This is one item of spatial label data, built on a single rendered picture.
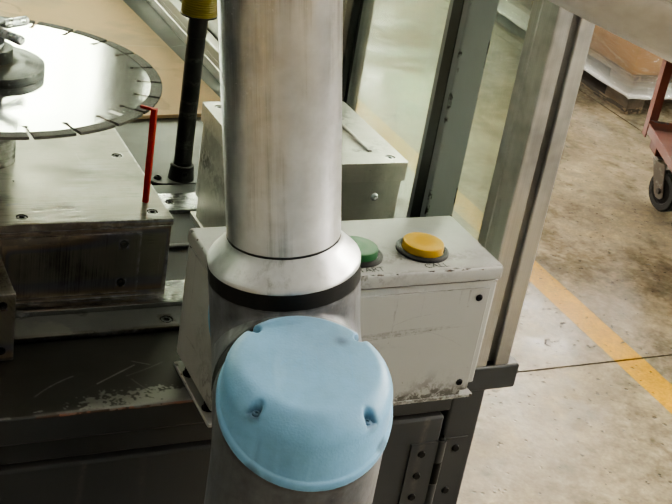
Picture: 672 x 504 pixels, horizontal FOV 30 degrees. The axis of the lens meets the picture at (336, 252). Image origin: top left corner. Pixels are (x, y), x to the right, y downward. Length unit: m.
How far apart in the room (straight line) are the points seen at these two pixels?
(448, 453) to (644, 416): 1.44
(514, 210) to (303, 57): 0.45
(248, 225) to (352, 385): 0.15
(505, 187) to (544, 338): 1.76
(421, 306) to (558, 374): 1.70
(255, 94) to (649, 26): 0.27
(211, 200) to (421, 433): 0.36
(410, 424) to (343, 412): 0.54
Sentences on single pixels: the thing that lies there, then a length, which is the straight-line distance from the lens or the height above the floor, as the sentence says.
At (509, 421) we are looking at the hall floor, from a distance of 2.65.
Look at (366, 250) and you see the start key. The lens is 1.15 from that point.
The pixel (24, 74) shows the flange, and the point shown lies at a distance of 1.31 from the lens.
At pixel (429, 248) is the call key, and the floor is 0.91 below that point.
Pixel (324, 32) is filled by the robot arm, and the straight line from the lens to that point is 0.85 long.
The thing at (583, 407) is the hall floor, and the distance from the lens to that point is 2.77.
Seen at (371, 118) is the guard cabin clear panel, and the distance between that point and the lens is 1.54.
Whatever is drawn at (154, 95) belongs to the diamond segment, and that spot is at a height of 0.95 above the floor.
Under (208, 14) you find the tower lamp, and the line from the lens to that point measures 1.52.
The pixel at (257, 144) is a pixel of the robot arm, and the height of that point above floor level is 1.09.
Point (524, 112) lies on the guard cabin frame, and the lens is 1.21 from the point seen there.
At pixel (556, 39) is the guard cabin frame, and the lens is 1.18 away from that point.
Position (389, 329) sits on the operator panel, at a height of 0.84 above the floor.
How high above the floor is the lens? 1.41
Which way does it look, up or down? 26 degrees down
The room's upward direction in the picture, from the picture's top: 10 degrees clockwise
